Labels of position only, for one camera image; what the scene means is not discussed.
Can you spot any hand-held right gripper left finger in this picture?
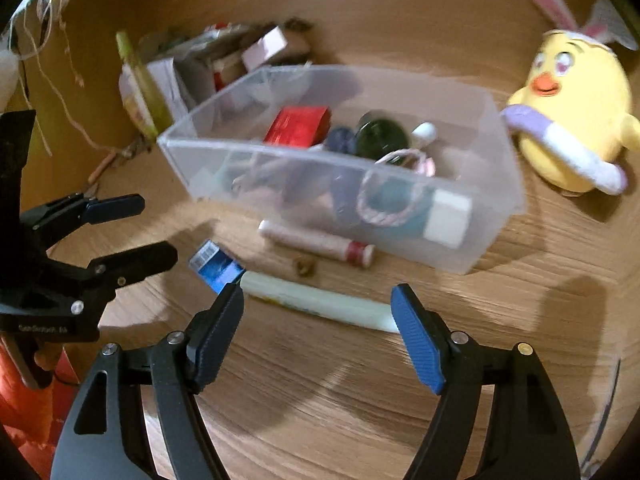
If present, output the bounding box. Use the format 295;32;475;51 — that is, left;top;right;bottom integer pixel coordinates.
50;282;246;480

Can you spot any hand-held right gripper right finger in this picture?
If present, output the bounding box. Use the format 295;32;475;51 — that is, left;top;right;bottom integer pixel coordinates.
390;283;581;480

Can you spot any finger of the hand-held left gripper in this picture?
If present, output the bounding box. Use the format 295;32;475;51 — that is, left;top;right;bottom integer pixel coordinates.
22;192;146;248
47;241;178;311

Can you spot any clear plastic storage bin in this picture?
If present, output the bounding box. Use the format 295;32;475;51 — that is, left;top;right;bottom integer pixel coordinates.
157;64;526;276

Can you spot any light green tube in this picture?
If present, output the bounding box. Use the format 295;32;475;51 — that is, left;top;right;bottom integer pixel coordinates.
240;270;401;335

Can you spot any pink white hair tie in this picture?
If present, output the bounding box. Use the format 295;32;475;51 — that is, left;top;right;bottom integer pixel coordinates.
357;147;436;226

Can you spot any dark green round case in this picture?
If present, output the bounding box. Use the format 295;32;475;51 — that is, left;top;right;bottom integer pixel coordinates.
357;112;412;160

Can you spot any dark blue small case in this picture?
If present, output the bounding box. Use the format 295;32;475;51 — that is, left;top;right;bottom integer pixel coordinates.
324;127;359;155

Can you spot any small blue box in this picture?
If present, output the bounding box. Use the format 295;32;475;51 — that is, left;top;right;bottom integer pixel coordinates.
189;239;247;295

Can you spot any yellow green spray bottle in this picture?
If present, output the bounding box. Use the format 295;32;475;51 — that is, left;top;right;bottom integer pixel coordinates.
116;31;173;136

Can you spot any orange cloth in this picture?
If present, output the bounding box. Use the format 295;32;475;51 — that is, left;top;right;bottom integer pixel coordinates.
0;332;81;476

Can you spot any teal tube with white cap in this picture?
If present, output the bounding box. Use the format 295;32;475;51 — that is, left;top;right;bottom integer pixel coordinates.
370;182;473;248

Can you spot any white tube with red cap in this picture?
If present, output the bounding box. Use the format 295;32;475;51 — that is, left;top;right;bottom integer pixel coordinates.
257;220;376;267

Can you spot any stack of white booklets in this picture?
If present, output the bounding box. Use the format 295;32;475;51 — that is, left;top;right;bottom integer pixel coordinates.
120;55;211;121

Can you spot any red box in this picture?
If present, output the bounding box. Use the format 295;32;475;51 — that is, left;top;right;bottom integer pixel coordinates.
263;106;332;150

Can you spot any small white bottle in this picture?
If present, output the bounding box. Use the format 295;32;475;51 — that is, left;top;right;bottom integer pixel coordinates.
411;122;438;148

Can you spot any small white open box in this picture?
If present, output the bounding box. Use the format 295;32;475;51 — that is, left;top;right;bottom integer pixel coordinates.
241;25;291;71

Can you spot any yellow chick plush toy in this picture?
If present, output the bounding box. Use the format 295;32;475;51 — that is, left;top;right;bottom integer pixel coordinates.
502;0;640;197

